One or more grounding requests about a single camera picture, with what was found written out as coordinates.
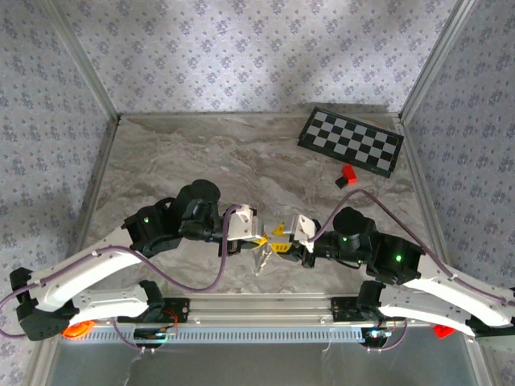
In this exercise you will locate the silver metal keyring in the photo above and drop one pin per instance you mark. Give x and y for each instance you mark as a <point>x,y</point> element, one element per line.
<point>269,244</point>

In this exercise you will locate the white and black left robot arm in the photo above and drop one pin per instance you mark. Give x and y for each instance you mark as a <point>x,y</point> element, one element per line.
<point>80,277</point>

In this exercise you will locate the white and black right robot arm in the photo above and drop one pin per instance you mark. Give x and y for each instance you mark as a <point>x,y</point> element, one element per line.
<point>426,311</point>

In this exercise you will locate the small black toy brick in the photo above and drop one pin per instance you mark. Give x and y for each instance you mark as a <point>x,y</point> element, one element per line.
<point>341,182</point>

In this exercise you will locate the small black circuit board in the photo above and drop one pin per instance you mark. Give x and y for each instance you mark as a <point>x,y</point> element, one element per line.
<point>155,335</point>
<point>378,334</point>

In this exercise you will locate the large red toy brick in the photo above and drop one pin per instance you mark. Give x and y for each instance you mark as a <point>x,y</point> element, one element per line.
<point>442,331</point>

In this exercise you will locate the small red toy brick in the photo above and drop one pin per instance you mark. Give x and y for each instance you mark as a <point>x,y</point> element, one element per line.
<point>349,173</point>

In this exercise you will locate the black and grey chessboard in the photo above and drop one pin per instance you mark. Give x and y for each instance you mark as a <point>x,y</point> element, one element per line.
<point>350,138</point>

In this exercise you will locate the grey metal sheet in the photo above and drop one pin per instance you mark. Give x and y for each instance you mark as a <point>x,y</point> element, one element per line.
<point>261,366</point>

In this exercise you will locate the orange round object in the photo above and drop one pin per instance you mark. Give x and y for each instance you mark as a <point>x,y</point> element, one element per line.
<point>78,329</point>

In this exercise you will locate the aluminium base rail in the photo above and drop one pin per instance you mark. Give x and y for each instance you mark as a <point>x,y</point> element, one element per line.
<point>261,307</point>

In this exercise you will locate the aluminium table edge rail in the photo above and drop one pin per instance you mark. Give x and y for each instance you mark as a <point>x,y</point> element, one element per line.
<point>100,169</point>
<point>420,181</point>

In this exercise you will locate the aluminium frame post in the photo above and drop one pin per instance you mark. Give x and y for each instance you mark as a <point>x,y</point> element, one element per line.
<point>82,60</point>
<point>437,60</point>

